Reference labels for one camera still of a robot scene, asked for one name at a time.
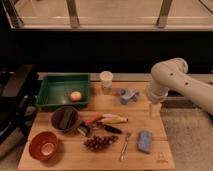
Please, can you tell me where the yellow banana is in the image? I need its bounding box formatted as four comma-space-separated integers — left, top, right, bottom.
101, 114, 128, 124

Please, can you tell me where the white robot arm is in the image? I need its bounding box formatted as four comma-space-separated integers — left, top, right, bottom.
145, 58, 213, 117

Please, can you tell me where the blue sponge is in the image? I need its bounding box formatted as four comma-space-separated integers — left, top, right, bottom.
138, 131, 152, 153

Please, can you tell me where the black handled knife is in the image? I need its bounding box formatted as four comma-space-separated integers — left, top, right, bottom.
96, 122, 122, 134

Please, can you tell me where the orange carrot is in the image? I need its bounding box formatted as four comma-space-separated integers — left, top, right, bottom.
84, 114, 103, 125

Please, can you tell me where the blue crumpled cloth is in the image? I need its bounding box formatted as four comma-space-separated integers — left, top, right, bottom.
119, 89, 140, 105

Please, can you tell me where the bunch of dark grapes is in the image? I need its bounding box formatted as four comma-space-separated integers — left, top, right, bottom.
84, 135, 118, 151

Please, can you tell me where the white plastic cup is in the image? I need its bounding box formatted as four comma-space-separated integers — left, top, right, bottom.
100, 71, 113, 89

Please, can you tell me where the silver metal fork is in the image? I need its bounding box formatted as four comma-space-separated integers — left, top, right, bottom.
119, 132, 131, 161

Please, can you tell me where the green plastic tray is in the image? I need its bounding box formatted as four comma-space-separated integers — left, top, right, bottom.
36, 74, 90, 109

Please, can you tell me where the black chair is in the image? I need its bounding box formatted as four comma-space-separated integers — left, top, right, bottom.
0, 64, 38, 144

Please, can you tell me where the red bowl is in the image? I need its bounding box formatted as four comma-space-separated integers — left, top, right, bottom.
29, 131, 59, 161

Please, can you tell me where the apple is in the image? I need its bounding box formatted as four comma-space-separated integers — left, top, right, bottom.
70, 91, 83, 102

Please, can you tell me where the dark brown bowl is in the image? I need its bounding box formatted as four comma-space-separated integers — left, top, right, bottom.
51, 106, 79, 132

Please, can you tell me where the small black silver can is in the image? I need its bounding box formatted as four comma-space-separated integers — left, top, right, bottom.
77, 124, 91, 136

